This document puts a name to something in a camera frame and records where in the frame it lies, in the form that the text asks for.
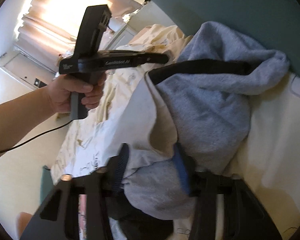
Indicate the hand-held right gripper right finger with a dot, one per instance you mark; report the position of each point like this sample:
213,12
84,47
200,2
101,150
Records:
181,172

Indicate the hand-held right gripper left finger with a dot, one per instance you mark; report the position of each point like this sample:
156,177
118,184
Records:
121,167

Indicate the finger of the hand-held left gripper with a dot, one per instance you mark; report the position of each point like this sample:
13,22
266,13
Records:
155,58

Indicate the white printed t-shirt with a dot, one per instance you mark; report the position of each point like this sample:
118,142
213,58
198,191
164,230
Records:
145,110

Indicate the grey fleece garment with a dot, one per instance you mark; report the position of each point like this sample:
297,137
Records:
210,105

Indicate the person's left forearm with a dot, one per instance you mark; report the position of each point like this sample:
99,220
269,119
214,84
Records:
15,127

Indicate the person's left hand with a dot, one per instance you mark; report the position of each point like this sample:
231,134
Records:
60,95

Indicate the yellow bear-print duvet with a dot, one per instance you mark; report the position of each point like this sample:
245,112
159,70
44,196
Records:
277,135

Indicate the teal padded bed frame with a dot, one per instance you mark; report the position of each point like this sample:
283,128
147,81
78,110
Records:
240,10

